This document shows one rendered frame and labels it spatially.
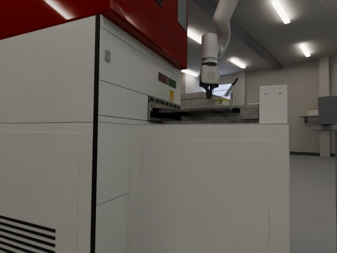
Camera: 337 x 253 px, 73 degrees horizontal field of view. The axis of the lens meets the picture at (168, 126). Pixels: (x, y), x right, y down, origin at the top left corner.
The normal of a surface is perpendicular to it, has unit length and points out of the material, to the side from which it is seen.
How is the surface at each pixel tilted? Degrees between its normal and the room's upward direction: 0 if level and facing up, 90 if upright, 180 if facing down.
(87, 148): 90
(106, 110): 90
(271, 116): 90
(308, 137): 90
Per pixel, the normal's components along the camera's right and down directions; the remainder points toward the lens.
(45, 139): -0.41, -0.04
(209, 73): 0.21, -0.04
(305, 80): -0.64, -0.04
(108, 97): 0.91, 0.00
